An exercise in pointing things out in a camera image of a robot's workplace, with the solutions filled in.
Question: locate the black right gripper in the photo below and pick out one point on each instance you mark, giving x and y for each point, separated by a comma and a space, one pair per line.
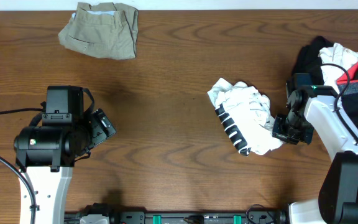
278, 132

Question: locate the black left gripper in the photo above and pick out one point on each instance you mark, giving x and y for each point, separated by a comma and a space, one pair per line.
105, 125

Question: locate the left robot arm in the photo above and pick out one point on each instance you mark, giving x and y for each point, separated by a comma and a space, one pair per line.
46, 153

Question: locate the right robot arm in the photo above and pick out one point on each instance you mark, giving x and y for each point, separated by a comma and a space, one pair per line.
314, 109

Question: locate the white patterned garment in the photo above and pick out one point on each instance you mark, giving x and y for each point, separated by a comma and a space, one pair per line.
339, 55

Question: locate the folded khaki shorts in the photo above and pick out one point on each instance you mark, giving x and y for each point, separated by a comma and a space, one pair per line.
105, 30

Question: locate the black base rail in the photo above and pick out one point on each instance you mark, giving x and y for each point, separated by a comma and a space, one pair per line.
103, 213

